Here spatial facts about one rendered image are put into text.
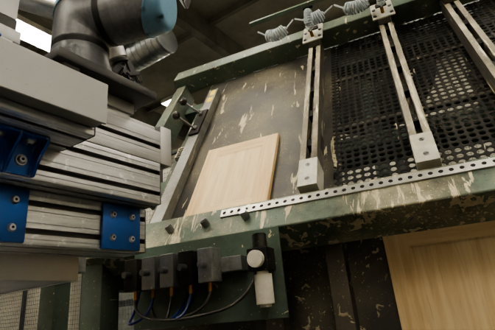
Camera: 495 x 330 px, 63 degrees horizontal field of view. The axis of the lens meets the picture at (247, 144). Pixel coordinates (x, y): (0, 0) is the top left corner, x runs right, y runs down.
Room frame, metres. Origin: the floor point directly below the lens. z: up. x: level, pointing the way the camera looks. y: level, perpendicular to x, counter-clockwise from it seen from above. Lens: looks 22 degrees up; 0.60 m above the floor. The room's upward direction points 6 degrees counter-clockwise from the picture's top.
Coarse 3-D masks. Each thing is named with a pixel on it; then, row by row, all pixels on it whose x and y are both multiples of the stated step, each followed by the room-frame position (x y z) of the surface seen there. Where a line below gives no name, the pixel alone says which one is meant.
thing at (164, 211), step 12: (216, 96) 1.85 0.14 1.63; (204, 108) 1.80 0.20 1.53; (204, 120) 1.73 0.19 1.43; (204, 132) 1.72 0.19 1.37; (192, 144) 1.63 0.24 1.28; (180, 156) 1.61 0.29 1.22; (192, 156) 1.61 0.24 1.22; (180, 168) 1.55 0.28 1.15; (180, 180) 1.52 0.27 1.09; (168, 192) 1.49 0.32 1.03; (180, 192) 1.52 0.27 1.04; (168, 204) 1.44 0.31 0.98; (156, 216) 1.43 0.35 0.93; (168, 216) 1.44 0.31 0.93
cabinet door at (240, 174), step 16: (240, 144) 1.53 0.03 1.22; (256, 144) 1.48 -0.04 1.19; (272, 144) 1.44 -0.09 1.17; (208, 160) 1.55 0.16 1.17; (224, 160) 1.51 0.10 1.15; (240, 160) 1.47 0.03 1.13; (256, 160) 1.43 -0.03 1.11; (272, 160) 1.39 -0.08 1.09; (208, 176) 1.48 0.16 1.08; (224, 176) 1.45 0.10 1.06; (240, 176) 1.41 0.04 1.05; (256, 176) 1.37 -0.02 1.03; (272, 176) 1.35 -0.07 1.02; (208, 192) 1.43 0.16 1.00; (224, 192) 1.39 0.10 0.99; (240, 192) 1.36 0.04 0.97; (256, 192) 1.32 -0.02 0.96; (192, 208) 1.41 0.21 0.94; (208, 208) 1.37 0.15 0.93
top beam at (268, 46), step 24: (408, 0) 1.54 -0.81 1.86; (432, 0) 1.52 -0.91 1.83; (336, 24) 1.67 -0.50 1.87; (360, 24) 1.65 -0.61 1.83; (384, 24) 1.64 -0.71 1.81; (264, 48) 1.82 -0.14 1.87; (288, 48) 1.79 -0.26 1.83; (192, 72) 2.00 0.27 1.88; (216, 72) 1.95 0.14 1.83; (240, 72) 1.94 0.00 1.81
